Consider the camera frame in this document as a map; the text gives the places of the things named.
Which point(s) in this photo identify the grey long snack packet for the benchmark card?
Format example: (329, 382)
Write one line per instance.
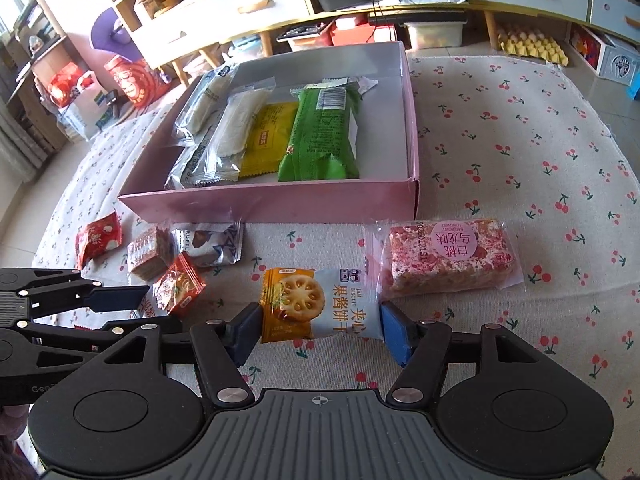
(190, 170)

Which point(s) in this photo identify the white patterned crate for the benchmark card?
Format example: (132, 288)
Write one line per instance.
(620, 62)

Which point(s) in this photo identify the purple round object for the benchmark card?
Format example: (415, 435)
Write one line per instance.
(110, 30)

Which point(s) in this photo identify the clear storage box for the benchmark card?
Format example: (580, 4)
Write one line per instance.
(432, 36)

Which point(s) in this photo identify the clear box with black lid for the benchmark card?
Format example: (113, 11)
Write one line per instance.
(302, 37)

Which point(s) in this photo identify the clear long bread packet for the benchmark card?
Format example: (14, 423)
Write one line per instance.
(235, 125)

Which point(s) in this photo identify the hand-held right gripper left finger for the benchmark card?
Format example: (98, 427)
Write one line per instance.
(242, 335)

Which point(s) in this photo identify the white cabinet drawer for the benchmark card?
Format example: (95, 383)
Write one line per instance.
(255, 10)

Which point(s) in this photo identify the wooden bookshelf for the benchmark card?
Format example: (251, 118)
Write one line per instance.
(30, 70)

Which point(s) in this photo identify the red face print bag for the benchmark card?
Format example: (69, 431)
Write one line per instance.
(132, 80)

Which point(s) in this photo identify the long wooden low cabinet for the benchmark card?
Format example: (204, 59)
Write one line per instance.
(280, 5)

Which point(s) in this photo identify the wooden shelf cabinet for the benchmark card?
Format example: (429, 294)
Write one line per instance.
(150, 0)

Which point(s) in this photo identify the orange gold biscuit packet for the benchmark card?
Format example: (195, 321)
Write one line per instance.
(310, 305)

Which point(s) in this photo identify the clear brown wafer packet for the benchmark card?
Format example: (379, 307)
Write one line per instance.
(147, 252)

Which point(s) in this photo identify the yellow snack packet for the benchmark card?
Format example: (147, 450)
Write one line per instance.
(267, 155)

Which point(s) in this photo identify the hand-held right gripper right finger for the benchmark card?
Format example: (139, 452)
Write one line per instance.
(397, 335)

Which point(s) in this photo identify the white packet with dark triangles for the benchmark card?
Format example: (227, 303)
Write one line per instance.
(210, 247)

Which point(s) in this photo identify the person's left forearm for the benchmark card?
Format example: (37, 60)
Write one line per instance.
(12, 435)

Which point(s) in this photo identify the pink cardboard box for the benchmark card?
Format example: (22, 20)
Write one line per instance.
(380, 125)

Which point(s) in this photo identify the white blue bread packet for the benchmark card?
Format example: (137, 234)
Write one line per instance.
(205, 100)

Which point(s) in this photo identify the white shopping bag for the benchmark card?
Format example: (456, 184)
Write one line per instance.
(82, 110)

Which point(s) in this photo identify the green snack packet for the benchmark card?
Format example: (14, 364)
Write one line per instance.
(317, 135)

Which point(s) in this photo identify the clear box with blue lid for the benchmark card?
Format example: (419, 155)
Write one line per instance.
(247, 49)

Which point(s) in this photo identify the red storage box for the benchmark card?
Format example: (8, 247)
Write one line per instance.
(357, 30)

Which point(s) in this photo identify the cherry print cloth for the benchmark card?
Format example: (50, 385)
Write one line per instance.
(500, 160)

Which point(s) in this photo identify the small orange red packet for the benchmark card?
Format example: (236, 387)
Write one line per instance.
(177, 285)

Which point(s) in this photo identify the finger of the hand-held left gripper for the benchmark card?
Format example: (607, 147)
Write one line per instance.
(75, 337)
(120, 297)

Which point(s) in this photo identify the red gift bag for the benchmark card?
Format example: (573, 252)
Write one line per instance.
(65, 85)

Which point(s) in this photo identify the pink rice crisp packet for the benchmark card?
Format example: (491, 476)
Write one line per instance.
(440, 260)

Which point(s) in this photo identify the yellow egg tray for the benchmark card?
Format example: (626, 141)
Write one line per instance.
(532, 45)

